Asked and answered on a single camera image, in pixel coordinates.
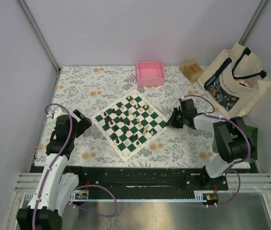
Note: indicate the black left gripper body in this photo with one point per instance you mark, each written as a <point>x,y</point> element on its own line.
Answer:
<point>80,127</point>

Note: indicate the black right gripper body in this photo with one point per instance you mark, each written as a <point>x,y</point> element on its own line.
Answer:
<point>180,118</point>

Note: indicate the green white chess board mat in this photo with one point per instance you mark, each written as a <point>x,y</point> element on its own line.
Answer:
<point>130,123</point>

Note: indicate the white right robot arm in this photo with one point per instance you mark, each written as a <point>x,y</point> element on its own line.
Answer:
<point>234,143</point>

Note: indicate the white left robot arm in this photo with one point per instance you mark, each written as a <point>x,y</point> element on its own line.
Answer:
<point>45,209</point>

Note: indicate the floral patterned table mat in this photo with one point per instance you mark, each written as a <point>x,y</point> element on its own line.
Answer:
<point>91,89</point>

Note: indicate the small cardboard box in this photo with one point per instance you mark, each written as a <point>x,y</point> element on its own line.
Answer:
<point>191,70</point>

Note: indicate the pink plastic box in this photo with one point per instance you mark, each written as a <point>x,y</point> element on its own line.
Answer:
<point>150,73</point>

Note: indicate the beige canvas tote bag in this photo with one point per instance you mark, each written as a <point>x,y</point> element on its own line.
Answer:
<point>235,81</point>

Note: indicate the green metal tray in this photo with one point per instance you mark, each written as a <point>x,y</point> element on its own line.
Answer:
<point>253,134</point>

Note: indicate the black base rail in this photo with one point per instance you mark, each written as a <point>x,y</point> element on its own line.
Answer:
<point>90,177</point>

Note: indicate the aluminium frame rail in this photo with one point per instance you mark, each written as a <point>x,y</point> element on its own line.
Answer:
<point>184,191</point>

